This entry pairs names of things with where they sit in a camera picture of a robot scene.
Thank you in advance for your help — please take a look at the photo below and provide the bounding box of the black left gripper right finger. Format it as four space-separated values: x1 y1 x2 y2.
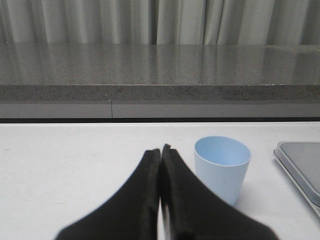
160 144 278 240

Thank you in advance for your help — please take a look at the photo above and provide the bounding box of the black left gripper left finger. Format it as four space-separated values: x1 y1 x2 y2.
56 149 161 240

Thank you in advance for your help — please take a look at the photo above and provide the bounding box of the light blue plastic cup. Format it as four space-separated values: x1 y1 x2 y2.
194 136 252 205

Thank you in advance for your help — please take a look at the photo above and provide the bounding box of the silver digital kitchen scale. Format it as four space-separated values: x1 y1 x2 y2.
274 141 320 207

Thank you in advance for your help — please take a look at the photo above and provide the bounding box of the grey stone counter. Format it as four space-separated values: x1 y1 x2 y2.
0 42 320 120

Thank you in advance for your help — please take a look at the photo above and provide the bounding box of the grey pleated curtain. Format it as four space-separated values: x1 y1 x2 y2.
0 0 320 45

